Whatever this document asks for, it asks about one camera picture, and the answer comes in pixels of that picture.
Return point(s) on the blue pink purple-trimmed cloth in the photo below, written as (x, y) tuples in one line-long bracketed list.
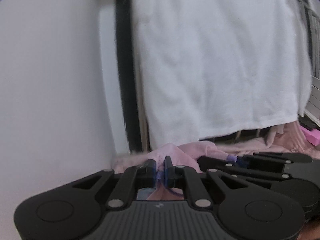
[(175, 153)]

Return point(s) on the white hanging towel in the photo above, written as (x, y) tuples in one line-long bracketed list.
[(212, 60)]

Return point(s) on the pink fleece blanket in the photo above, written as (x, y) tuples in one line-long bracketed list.
[(250, 147)]

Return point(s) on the flat pink case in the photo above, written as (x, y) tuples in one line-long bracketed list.
[(312, 135)]

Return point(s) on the stack of white boxes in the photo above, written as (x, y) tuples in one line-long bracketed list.
[(313, 100)]

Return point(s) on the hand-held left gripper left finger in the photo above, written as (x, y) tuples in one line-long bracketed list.
[(151, 173)]

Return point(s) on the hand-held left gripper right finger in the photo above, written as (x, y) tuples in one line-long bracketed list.
[(168, 175)]

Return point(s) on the black metal bed frame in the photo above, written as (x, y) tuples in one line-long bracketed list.
[(125, 80)]

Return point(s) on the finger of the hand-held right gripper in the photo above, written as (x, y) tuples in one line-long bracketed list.
[(270, 160), (215, 163)]

